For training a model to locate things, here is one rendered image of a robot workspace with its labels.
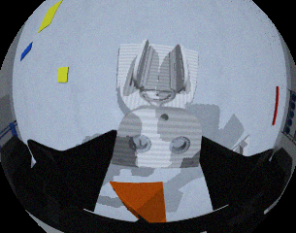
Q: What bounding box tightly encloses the yellow flat rectangular plate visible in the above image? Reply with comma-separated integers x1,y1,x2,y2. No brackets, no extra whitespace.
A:
39,0,62,31

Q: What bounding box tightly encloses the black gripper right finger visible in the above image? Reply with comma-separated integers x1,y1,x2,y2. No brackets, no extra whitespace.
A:
199,136,273,210

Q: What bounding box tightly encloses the yellow square tile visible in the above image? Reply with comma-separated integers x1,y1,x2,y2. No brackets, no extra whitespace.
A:
58,66,69,83

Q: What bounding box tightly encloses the blue flat bar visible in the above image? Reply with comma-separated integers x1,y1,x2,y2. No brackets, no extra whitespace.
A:
20,42,32,61

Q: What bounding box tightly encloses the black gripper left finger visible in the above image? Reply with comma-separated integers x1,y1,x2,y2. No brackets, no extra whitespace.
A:
27,129,116,213

